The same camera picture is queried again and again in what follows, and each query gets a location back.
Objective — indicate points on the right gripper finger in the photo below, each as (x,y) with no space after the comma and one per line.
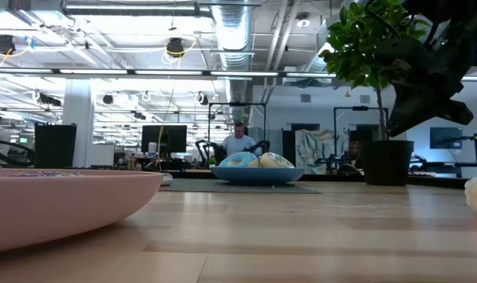
(419,114)

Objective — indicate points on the large mint swirl donut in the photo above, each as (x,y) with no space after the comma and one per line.
(275,160)

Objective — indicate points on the large blue frosted donut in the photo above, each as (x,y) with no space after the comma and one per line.
(238,159)

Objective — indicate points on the small dark blue donut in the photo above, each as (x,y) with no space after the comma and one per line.
(45,173)

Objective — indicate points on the black background robot arm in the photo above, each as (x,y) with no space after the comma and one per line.
(22,151)

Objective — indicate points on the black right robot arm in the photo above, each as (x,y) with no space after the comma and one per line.
(458,23)

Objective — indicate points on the green potted plant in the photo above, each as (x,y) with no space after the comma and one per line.
(385,163)

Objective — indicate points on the black articulated stand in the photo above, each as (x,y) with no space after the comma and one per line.
(475,151)

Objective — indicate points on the pale patterned cloth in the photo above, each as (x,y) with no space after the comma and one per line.
(316,147)

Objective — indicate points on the blue plate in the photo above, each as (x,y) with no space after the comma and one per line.
(257,175)

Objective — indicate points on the dark grey woven placemat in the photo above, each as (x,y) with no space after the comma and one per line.
(206,186)

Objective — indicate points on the black computer monitor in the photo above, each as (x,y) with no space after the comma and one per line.
(167,138)

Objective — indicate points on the black ceiling device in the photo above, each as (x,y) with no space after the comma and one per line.
(175,46)
(4,44)

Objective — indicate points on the long ceiling light strip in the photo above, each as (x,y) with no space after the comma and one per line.
(163,72)

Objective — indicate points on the black ribbed cabinet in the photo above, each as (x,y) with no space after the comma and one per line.
(55,145)

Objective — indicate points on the pink plate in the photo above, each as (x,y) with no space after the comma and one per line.
(65,208)

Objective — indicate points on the wall-mounted dark screen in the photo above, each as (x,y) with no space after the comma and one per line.
(446,137)

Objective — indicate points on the black background station frame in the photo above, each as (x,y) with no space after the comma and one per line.
(238,104)
(360,108)

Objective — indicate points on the silver ventilation duct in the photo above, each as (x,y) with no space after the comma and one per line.
(234,35)

